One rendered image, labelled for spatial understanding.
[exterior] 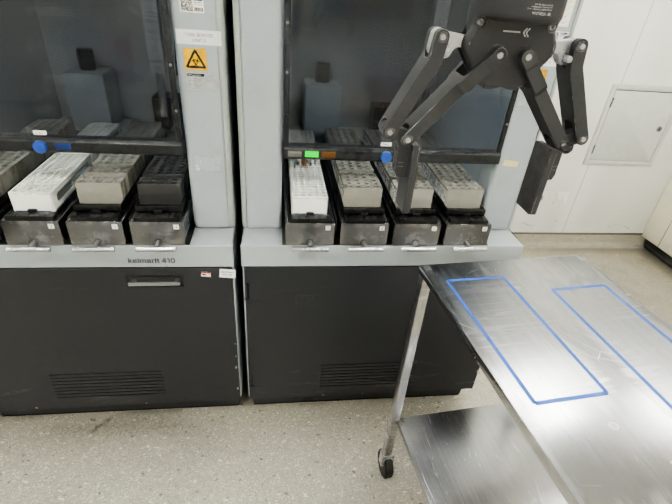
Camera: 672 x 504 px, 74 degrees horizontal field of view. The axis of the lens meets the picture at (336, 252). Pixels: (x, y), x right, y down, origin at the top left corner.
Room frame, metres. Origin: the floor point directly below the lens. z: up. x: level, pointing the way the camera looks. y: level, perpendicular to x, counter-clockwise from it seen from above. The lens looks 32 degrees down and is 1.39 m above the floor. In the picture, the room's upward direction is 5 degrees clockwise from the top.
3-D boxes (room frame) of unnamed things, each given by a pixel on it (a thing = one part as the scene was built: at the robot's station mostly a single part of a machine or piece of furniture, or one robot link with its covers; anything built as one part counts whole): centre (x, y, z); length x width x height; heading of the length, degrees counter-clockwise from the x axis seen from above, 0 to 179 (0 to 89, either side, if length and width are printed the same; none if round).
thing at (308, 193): (1.24, 0.11, 0.83); 0.30 x 0.10 x 0.06; 9
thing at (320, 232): (1.38, 0.13, 0.78); 0.73 x 0.14 x 0.09; 9
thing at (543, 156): (0.44, -0.20, 1.22); 0.03 x 0.01 x 0.07; 9
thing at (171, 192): (1.08, 0.49, 0.85); 0.12 x 0.02 x 0.06; 100
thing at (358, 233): (1.40, -0.02, 0.78); 0.73 x 0.14 x 0.09; 9
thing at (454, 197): (1.22, -0.36, 0.85); 0.12 x 0.02 x 0.06; 98
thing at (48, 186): (1.13, 0.80, 0.83); 0.30 x 0.10 x 0.06; 9
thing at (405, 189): (0.41, -0.06, 1.22); 0.03 x 0.01 x 0.07; 9
